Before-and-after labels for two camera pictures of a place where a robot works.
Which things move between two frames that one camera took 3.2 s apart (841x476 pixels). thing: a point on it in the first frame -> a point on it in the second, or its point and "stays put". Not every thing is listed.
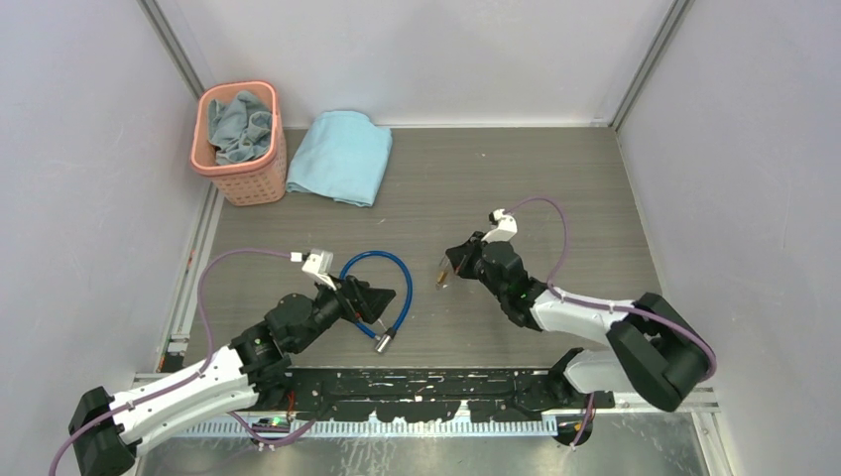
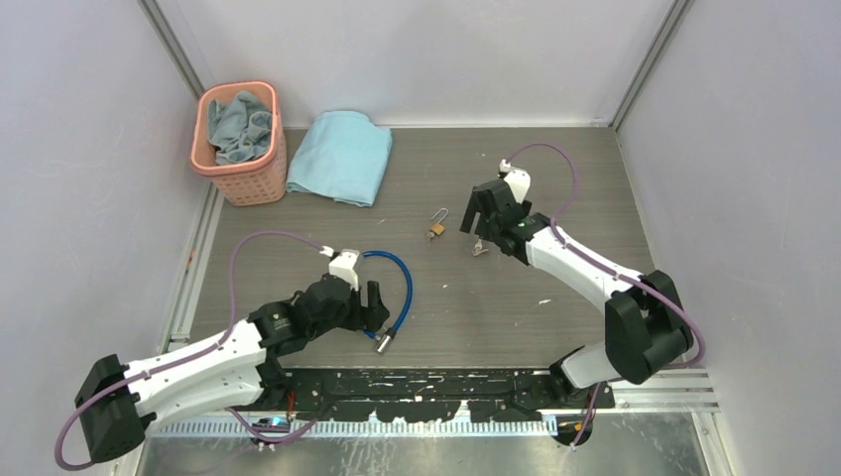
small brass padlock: [442, 272] -> [438, 228]
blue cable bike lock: [382, 341] stays put
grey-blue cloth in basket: [239, 128] stays put
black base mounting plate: [433, 395] stays put
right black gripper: [461, 256] -> [481, 229]
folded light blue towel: [341, 156] stays put
